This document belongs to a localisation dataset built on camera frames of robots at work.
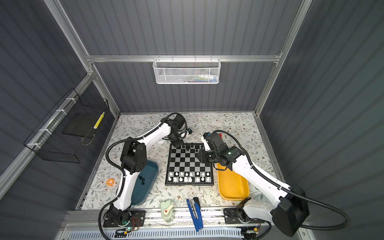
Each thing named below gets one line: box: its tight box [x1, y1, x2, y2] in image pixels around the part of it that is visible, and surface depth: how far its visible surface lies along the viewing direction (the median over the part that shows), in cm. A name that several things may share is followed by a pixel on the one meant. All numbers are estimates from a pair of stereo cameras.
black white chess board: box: [165, 143, 214, 186], surface depth 91 cm
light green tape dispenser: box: [160, 199, 175, 223], surface depth 72 cm
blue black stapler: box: [186, 197, 204, 232], surface depth 76 cm
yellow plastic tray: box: [217, 163, 250, 201], surface depth 87 cm
